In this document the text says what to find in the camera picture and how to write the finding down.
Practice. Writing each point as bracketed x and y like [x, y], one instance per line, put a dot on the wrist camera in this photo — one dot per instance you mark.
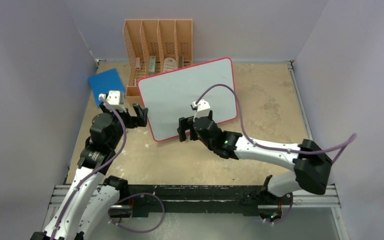
[201, 108]
[114, 98]

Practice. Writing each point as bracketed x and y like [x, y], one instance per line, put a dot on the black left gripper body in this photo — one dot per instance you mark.
[130, 122]

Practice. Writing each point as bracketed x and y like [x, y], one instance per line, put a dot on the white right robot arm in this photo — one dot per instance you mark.
[307, 167]

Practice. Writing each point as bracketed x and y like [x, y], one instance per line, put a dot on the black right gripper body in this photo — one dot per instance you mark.
[209, 146]

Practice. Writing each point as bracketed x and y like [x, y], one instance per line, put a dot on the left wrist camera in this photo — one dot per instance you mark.
[114, 98]

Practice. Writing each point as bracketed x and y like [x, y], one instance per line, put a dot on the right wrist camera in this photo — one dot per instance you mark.
[201, 108]

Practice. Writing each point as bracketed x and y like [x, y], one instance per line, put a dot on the pink-framed whiteboard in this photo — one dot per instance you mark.
[169, 95]

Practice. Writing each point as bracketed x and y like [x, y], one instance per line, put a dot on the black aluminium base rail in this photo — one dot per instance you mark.
[248, 200]

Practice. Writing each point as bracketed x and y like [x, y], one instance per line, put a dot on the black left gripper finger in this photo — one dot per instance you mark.
[134, 111]
[142, 115]

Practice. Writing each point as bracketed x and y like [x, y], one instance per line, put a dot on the orange plastic file organizer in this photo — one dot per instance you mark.
[149, 42]

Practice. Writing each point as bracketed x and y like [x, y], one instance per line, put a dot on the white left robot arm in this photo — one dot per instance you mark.
[91, 194]

